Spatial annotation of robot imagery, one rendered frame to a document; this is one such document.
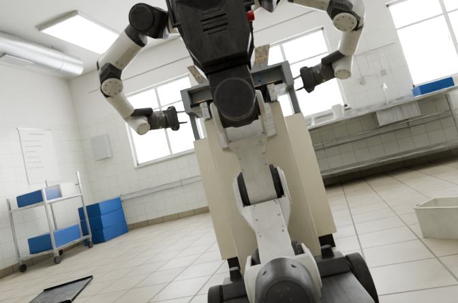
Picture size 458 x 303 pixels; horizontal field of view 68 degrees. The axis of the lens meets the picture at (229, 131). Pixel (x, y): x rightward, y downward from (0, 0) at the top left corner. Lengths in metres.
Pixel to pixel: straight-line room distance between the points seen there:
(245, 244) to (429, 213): 1.04
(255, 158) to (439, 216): 1.15
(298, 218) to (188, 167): 4.48
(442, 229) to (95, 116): 5.83
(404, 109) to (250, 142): 3.76
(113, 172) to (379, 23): 5.01
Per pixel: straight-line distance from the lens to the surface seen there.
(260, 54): 2.26
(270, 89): 1.43
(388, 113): 4.79
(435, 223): 2.10
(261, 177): 1.27
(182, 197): 5.92
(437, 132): 5.53
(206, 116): 1.43
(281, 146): 1.43
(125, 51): 1.29
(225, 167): 1.44
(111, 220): 5.90
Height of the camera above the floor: 0.62
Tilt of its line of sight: 6 degrees up
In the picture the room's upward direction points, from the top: 15 degrees counter-clockwise
